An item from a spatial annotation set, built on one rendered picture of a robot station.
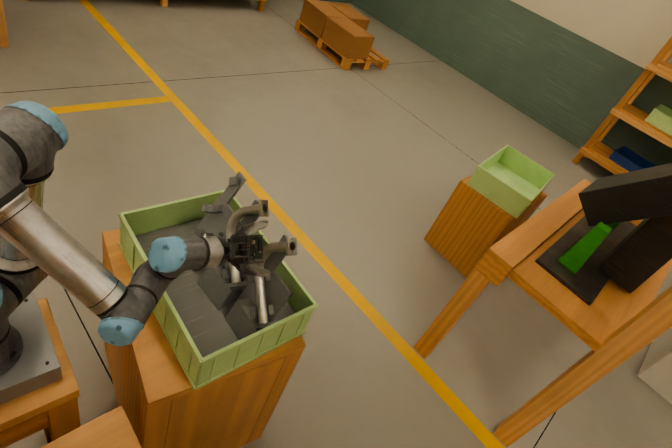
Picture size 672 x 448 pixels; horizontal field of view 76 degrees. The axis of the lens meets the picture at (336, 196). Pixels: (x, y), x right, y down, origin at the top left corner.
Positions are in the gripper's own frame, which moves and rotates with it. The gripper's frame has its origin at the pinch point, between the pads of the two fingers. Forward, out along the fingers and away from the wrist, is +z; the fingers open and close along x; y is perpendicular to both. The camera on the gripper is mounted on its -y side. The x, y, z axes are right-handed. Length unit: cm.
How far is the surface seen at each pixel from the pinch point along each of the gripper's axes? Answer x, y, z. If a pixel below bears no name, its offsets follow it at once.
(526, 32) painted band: 286, -22, 565
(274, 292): -14.2, -9.9, 12.7
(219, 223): 9.3, -36.9, 13.9
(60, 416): -42, -45, -34
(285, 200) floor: 33, -132, 156
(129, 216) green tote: 13, -56, -9
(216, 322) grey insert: -23.1, -27.9, 4.4
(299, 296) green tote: -17.3, -11.4, 26.5
